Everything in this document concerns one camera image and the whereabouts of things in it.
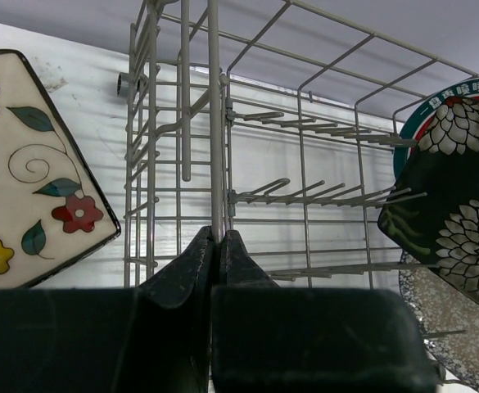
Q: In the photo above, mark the white plate teal red rim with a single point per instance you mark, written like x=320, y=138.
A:
x=427, y=102

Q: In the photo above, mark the beige square flower plate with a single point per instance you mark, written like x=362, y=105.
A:
x=53, y=212

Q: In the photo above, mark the speckled beige blue round plate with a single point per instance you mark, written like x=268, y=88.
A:
x=448, y=319

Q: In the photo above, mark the black square floral plate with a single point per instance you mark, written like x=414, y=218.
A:
x=437, y=221

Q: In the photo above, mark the grey wire dish rack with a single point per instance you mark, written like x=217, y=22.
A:
x=278, y=119

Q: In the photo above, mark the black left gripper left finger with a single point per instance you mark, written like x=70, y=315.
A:
x=151, y=338

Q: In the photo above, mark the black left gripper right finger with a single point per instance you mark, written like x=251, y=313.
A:
x=267, y=338

